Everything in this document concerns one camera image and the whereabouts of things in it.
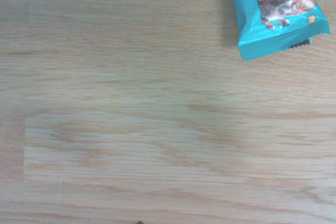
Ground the teal and yellow protein bar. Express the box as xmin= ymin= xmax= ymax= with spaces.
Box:
xmin=224 ymin=0 xmax=331 ymax=61

